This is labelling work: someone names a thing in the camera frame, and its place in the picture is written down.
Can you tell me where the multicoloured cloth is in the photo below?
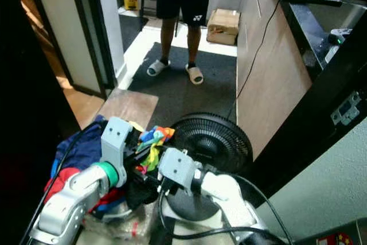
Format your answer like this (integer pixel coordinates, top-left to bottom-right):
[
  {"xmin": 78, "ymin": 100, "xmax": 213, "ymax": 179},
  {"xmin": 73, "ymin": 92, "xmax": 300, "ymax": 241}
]
[{"xmin": 136, "ymin": 123, "xmax": 175, "ymax": 171}]

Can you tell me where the blue garment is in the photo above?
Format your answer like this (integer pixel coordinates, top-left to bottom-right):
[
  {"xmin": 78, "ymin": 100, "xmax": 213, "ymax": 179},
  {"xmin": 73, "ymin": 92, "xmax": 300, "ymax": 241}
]
[{"xmin": 54, "ymin": 114, "xmax": 107, "ymax": 171}]

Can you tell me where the red garment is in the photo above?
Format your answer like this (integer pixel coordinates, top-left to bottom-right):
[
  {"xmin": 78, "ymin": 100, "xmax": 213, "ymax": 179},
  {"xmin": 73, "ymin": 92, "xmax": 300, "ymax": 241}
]
[{"xmin": 43, "ymin": 168, "xmax": 88, "ymax": 204}]

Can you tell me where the black electric fan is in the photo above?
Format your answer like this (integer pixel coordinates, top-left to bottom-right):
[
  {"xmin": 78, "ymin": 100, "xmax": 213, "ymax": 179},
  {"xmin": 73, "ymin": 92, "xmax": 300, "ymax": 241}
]
[{"xmin": 161, "ymin": 112, "xmax": 254, "ymax": 223}]

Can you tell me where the clear plastic bag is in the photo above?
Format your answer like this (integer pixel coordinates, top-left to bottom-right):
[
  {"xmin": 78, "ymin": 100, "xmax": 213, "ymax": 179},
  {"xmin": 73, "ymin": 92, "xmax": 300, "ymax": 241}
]
[{"xmin": 92, "ymin": 205, "xmax": 151, "ymax": 241}]

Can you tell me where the dark floor mat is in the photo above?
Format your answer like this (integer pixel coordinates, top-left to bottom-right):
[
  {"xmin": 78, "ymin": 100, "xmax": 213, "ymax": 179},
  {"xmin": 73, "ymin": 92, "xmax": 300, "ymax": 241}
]
[{"xmin": 127, "ymin": 41, "xmax": 239, "ymax": 131}]

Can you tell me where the wooden cabinet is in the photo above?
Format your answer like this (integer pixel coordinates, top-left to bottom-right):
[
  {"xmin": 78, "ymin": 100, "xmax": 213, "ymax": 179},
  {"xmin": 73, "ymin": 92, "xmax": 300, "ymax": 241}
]
[{"xmin": 235, "ymin": 0, "xmax": 313, "ymax": 160}]

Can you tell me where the cardboard box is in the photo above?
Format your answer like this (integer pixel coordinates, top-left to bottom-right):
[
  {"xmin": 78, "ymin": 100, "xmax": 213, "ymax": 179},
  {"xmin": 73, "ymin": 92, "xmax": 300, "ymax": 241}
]
[{"xmin": 206, "ymin": 8, "xmax": 240, "ymax": 46}]

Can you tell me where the black shelf board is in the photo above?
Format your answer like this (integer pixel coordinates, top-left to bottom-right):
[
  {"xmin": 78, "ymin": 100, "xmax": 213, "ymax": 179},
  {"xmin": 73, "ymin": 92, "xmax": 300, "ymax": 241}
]
[{"xmin": 241, "ymin": 24, "xmax": 367, "ymax": 203}]

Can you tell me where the black stone countertop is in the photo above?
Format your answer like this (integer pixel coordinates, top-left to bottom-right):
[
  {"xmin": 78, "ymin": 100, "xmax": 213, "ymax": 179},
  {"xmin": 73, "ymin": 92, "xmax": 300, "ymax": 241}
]
[{"xmin": 267, "ymin": 0, "xmax": 367, "ymax": 82}]

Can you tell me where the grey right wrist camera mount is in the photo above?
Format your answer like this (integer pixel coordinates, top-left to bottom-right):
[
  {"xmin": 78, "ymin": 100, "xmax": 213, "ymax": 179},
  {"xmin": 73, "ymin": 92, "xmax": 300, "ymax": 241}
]
[{"xmin": 158, "ymin": 147, "xmax": 199, "ymax": 195}]

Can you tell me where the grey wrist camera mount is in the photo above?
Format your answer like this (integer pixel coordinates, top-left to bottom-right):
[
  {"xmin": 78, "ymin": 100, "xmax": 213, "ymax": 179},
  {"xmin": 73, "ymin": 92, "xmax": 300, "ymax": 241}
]
[
  {"xmin": 100, "ymin": 116, "xmax": 134, "ymax": 186},
  {"xmin": 158, "ymin": 147, "xmax": 199, "ymax": 195}
]

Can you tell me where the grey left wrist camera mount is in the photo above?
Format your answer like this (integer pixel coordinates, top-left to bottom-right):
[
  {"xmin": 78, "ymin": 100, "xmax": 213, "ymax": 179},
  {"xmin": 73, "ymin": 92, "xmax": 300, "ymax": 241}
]
[{"xmin": 100, "ymin": 116, "xmax": 134, "ymax": 186}]

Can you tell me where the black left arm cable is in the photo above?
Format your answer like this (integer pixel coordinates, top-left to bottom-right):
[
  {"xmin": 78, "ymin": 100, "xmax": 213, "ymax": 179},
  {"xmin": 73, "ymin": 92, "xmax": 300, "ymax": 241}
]
[{"xmin": 20, "ymin": 130, "xmax": 87, "ymax": 245}]

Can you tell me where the beige and dark door frame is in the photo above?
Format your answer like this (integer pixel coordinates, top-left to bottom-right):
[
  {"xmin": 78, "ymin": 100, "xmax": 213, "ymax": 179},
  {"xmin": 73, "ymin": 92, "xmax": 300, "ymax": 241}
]
[{"xmin": 29, "ymin": 0, "xmax": 127, "ymax": 99}]

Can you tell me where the thin black power cable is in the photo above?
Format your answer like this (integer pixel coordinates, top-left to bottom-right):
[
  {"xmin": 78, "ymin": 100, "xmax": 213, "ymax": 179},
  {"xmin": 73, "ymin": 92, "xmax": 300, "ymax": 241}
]
[{"xmin": 227, "ymin": 0, "xmax": 293, "ymax": 120}]

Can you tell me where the metal bracket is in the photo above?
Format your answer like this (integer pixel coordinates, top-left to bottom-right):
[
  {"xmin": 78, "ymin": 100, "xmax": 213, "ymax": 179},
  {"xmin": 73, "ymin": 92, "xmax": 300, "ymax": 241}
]
[{"xmin": 330, "ymin": 90, "xmax": 362, "ymax": 126}]

